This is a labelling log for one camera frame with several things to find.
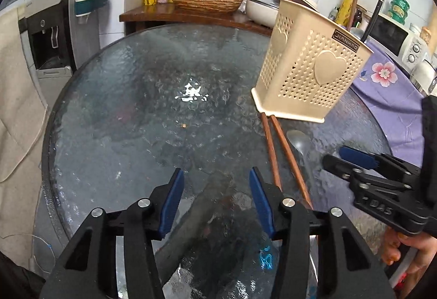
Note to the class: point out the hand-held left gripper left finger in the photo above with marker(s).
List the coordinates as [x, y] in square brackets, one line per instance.
[172, 203]

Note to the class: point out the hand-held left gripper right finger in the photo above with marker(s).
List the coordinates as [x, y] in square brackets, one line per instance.
[261, 203]

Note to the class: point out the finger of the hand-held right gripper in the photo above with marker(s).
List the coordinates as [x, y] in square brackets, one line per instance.
[336, 164]
[356, 157]

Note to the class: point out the grey translucent spoon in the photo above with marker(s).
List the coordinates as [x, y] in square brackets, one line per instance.
[300, 145]

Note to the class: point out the beige plastic utensil holder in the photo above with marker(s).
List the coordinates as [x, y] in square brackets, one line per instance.
[307, 80]

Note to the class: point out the black chopstick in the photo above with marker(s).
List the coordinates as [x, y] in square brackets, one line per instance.
[374, 15]

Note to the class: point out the person's right hand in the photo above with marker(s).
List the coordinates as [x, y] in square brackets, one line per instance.
[426, 251]

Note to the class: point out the purple floral cloth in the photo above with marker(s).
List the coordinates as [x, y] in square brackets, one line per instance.
[392, 107]

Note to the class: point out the white electric kettle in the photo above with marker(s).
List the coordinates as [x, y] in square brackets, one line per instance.
[423, 75]

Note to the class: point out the white microwave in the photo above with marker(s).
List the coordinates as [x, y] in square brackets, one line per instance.
[389, 36]

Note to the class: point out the brown glass bottle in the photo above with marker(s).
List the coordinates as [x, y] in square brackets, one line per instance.
[359, 17]

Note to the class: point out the yellow lidded jar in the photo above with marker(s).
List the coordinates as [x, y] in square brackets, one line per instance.
[425, 34]

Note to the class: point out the small white jar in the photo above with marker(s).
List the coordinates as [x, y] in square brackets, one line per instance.
[414, 28]

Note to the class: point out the small clear bottle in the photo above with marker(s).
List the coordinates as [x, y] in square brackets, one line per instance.
[333, 13]

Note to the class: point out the yellow wrap roll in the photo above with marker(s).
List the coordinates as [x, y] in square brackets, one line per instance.
[344, 7]

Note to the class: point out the white pot with lid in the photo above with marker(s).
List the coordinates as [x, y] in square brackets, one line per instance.
[261, 12]

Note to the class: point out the beige cloth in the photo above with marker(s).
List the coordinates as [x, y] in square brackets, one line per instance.
[17, 114]

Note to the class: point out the dark wooden counter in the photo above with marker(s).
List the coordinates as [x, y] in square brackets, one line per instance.
[153, 15]

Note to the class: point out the grey water dispenser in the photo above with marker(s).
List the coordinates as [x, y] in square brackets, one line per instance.
[51, 29]

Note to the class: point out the teal cup holder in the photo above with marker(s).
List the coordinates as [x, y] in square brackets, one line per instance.
[92, 5]

